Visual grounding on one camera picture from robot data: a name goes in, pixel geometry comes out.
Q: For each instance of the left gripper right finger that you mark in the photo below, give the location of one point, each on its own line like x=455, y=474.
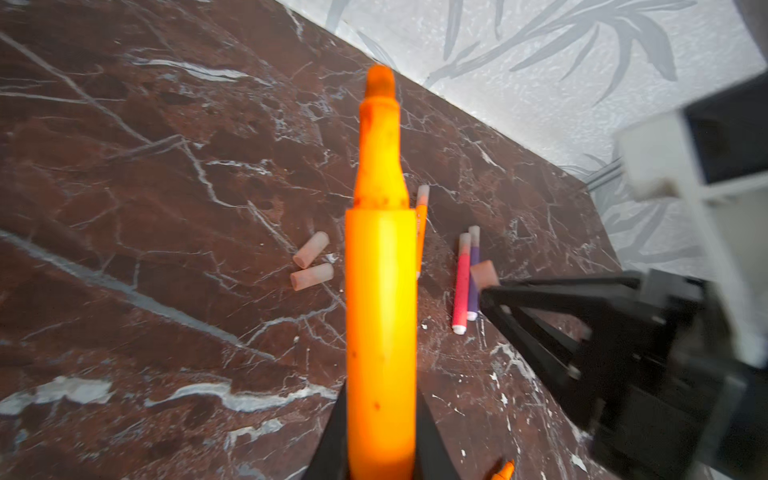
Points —
x=433, y=461

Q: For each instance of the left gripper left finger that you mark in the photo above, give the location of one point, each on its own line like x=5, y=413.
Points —
x=330, y=459

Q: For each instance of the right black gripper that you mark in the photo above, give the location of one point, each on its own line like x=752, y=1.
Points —
x=645, y=360

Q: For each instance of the pink marker pen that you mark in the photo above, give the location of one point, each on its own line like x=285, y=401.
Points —
x=460, y=308

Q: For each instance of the purple marker pen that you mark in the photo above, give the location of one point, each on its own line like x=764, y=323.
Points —
x=472, y=308

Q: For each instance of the orange marker pen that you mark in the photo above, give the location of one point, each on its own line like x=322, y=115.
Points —
x=504, y=471
x=381, y=296
x=422, y=199

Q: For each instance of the pen cap left pair lower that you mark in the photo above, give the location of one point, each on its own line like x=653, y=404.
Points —
x=312, y=276

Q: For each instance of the pen cap pair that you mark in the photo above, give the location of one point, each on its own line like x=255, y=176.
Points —
x=306, y=255
x=312, y=276

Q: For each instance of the pen cap left pair upper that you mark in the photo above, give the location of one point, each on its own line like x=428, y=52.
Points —
x=306, y=255

